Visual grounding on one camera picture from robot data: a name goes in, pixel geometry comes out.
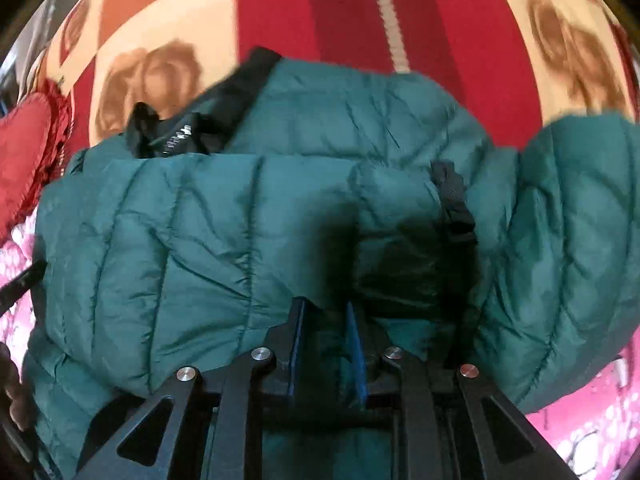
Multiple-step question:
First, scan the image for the pink printed bedsheet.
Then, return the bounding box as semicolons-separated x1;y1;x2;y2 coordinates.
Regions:
0;220;640;480

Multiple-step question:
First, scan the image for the person's left hand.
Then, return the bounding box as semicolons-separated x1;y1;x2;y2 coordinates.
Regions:
0;342;27;432

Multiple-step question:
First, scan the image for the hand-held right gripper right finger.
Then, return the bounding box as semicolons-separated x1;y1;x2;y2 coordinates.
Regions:
345;302;583;480

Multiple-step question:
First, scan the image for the green puffer jacket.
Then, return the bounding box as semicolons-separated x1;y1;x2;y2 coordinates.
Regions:
22;47;640;480

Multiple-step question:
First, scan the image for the rose printed blanket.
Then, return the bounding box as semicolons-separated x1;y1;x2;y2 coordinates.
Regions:
30;0;640;153

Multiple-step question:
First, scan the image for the red heart pillow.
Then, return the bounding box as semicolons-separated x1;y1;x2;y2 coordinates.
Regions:
0;77;76;246

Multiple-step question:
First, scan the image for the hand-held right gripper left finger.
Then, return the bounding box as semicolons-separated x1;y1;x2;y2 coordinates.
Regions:
75;296;321;480

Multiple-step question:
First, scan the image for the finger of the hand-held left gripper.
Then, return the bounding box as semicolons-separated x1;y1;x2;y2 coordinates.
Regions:
0;259;48;317

